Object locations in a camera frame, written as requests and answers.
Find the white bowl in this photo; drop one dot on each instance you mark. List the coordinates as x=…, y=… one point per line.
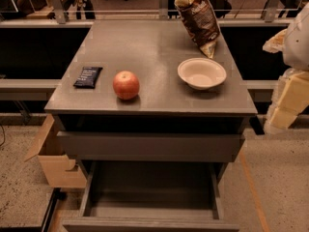
x=201, y=73

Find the open middle drawer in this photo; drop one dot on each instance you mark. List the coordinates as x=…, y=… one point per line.
x=132, y=196

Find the brown chip bag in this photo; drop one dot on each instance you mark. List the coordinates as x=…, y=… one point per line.
x=199, y=20

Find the cardboard box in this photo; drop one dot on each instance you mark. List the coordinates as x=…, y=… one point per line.
x=59, y=170

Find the red apple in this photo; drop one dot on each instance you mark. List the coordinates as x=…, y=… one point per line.
x=126, y=85

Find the grey drawer cabinet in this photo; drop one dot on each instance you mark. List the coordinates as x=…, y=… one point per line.
x=152, y=50

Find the closed top drawer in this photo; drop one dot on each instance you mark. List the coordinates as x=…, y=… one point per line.
x=150, y=146

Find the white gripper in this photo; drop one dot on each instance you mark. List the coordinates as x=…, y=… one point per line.
x=297, y=43

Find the dark blue snack bar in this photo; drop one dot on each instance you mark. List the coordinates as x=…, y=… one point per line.
x=88, y=77

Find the metal railing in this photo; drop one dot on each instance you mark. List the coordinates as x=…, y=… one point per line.
x=86, y=11

